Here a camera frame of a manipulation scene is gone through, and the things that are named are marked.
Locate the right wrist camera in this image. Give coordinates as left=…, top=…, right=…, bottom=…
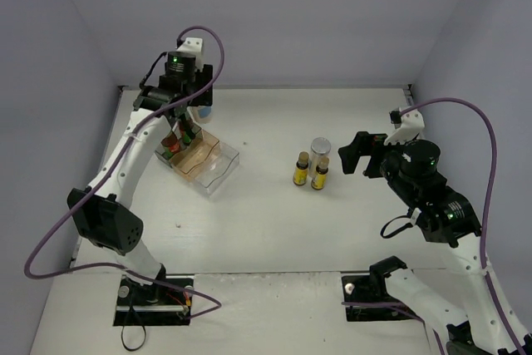
left=384, top=108, right=425, bottom=145

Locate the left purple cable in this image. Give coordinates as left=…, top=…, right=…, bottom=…
left=23, top=25, right=225, bottom=318

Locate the black loop cable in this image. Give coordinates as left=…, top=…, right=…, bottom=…
left=121, top=288, right=147, bottom=353

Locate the purple cable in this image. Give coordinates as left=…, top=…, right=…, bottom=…
left=23, top=25, right=225, bottom=318
left=340, top=96, right=532, bottom=355

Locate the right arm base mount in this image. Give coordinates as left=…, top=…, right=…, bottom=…
left=341, top=274, right=417, bottom=323

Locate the clear plastic bin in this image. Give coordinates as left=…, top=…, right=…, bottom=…
left=192, top=142, right=239, bottom=197

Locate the small yellow bottle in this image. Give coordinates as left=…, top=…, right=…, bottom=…
left=311, top=156, right=329, bottom=190
left=293, top=151, right=310, bottom=186

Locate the silver-lid shaker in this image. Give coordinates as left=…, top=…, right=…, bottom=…
left=308, top=137, right=331, bottom=177
left=190, top=106, right=213, bottom=125

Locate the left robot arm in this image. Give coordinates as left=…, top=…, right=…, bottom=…
left=67, top=42, right=213, bottom=305

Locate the amber plastic bin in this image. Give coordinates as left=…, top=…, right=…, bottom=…
left=170, top=130, right=219, bottom=182

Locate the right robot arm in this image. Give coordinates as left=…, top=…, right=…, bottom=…
left=338, top=131, right=531, bottom=354

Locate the grey plastic bin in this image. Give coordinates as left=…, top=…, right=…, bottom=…
left=155, top=123, right=202, bottom=167

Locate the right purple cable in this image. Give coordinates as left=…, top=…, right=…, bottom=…
left=340, top=96, right=532, bottom=355

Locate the red sauce bottle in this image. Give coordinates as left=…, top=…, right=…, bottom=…
left=178, top=117, right=196, bottom=145
left=161, top=131, right=181, bottom=158

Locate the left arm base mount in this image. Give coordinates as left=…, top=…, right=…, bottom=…
left=113, top=275, right=193, bottom=327

